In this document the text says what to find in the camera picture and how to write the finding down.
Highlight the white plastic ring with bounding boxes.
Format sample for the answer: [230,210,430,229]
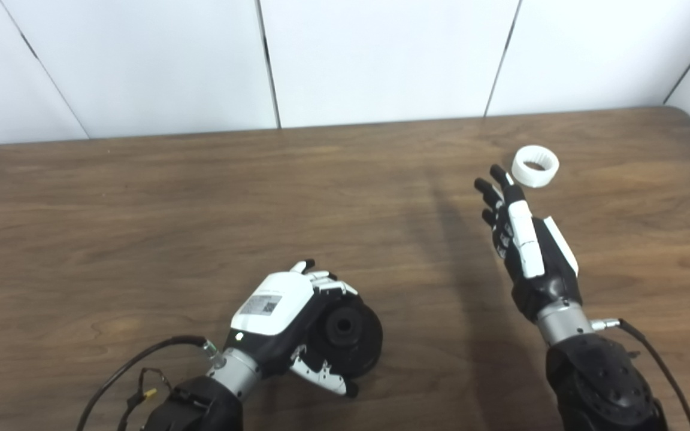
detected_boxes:
[512,145,560,189]

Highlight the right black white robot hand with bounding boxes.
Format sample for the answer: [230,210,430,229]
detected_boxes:
[474,165,583,324]

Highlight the round black stepped part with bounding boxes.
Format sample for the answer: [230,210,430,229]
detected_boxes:
[306,298,383,379]

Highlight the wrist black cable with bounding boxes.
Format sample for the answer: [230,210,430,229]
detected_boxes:
[75,335,226,431]
[591,318,690,431]

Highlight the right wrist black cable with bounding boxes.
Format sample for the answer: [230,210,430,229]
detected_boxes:
[591,318,690,431]

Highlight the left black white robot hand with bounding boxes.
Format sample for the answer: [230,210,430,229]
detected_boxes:
[225,259,361,399]

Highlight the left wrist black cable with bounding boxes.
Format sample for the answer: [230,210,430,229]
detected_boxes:
[75,335,226,431]

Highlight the left thin wires yellow connector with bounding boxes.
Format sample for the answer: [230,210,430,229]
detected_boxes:
[119,368,172,431]

